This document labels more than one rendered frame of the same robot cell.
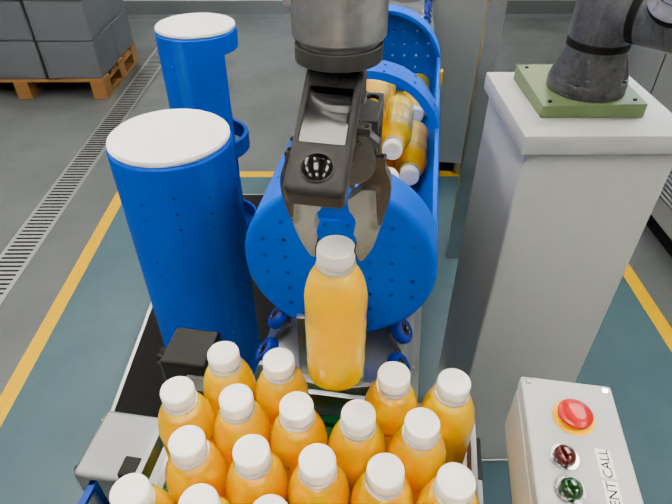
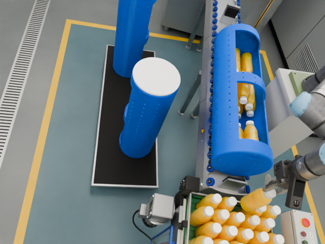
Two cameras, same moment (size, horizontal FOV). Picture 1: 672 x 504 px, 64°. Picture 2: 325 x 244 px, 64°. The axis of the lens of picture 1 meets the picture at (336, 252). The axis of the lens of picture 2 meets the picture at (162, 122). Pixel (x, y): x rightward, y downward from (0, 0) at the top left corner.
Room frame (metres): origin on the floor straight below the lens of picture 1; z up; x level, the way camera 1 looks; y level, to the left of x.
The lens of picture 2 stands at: (0.15, 0.63, 2.14)
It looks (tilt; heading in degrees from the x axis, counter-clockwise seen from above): 57 degrees down; 338
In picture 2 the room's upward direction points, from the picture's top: 24 degrees clockwise
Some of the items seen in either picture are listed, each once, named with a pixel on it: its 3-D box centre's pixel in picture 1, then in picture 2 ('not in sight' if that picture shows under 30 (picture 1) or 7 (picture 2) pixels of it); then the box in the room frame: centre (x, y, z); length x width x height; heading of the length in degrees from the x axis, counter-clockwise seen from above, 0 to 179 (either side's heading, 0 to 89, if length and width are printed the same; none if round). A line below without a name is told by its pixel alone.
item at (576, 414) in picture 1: (574, 414); (305, 222); (0.34, -0.26, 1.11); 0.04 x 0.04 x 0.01
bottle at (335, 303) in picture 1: (335, 319); (257, 199); (0.42, 0.00, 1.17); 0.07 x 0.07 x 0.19
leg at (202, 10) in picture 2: not in sight; (196, 26); (2.55, -0.24, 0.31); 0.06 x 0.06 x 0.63; 81
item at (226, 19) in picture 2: not in sight; (229, 15); (1.85, -0.20, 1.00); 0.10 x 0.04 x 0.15; 81
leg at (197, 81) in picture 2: not in sight; (190, 95); (1.58, -0.09, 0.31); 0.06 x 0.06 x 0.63; 81
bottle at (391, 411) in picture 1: (388, 423); (250, 211); (0.40, -0.07, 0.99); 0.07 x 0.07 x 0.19
